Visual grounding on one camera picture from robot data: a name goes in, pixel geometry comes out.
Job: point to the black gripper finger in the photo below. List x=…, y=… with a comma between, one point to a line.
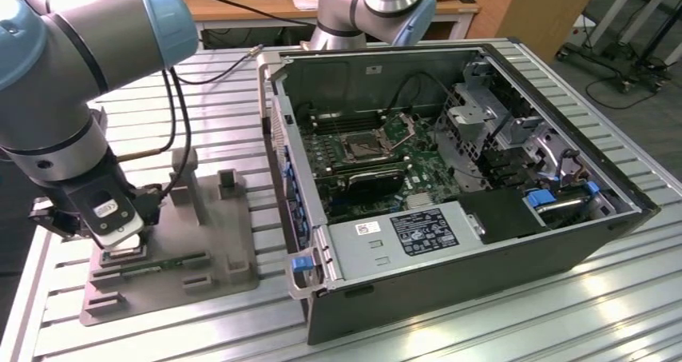
x=56, y=216

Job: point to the silver CPU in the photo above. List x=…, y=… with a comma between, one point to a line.
x=123, y=254

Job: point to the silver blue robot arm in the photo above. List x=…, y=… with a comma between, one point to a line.
x=80, y=58

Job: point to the black RAM slot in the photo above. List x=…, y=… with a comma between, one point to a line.
x=351, y=116
x=351, y=120
x=351, y=125

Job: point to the CPU socket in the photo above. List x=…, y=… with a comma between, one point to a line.
x=367, y=148

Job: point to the grey parts rack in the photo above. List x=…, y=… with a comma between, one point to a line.
x=212, y=234

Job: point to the green RAM stick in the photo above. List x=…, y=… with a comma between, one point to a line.
x=170, y=263

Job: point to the blue case latch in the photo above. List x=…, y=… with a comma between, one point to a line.
x=300, y=265

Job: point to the black graphics card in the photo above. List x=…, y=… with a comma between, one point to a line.
x=372, y=186

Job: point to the wooden desk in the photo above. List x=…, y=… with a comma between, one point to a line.
x=250, y=6

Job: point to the grey power supply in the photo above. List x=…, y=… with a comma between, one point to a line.
x=367, y=254

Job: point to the green motherboard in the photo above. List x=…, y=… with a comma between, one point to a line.
x=420, y=174

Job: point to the silver chipset heatsink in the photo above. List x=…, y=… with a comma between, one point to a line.
x=424, y=201

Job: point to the silver metal drive cage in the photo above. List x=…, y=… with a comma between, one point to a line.
x=468, y=114

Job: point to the black drive bay cover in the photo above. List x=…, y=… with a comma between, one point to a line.
x=501, y=216

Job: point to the black open PC case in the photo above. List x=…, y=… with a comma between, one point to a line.
x=479, y=290

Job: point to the wooden cabinet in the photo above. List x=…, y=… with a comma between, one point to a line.
x=543, y=14

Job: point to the wheeled equipment stand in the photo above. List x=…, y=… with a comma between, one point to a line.
x=629, y=58

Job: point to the white black wrist camera box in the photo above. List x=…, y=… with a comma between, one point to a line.
x=108, y=210

